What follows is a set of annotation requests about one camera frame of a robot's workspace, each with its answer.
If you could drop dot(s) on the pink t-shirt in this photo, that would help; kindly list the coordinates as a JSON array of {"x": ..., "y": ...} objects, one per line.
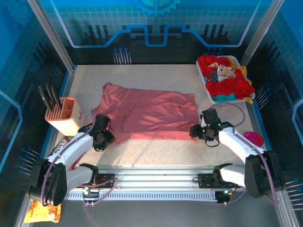
[{"x": 154, "y": 111}]

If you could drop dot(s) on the yellow garment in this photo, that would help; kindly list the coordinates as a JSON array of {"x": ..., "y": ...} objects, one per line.
[{"x": 243, "y": 71}]

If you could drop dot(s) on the red printed t-shirt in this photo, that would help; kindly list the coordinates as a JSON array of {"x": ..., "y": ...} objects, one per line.
[{"x": 225, "y": 87}]

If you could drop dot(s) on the aluminium mounting rail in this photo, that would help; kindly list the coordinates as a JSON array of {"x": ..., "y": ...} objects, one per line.
[{"x": 154, "y": 177}]

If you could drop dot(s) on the teal garment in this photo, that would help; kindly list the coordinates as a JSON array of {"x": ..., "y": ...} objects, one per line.
[{"x": 222, "y": 97}]

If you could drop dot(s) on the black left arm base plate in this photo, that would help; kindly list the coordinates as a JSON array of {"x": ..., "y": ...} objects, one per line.
[{"x": 106, "y": 177}]

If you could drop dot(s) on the small black controller board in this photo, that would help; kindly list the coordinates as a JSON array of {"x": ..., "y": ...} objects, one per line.
[{"x": 223, "y": 196}]

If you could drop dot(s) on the aluminium frame post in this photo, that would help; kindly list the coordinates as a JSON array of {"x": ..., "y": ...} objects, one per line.
[
  {"x": 52, "y": 37},
  {"x": 260, "y": 33}
]

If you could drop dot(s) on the pink plastic cup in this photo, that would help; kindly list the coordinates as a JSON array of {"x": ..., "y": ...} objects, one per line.
[{"x": 254, "y": 139}]

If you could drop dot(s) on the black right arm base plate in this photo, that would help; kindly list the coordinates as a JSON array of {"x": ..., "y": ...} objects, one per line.
[{"x": 203, "y": 180}]

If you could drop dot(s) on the yellow snack bag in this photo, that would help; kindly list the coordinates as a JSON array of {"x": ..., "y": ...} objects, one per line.
[{"x": 42, "y": 214}]

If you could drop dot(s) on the peach knife block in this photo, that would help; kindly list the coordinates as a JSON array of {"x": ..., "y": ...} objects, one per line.
[{"x": 64, "y": 120}]

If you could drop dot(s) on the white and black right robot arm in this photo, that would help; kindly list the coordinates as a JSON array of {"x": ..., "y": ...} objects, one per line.
[{"x": 236, "y": 142}]

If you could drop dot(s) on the white plastic bin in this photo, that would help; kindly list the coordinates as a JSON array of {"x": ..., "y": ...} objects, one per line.
[{"x": 225, "y": 101}]

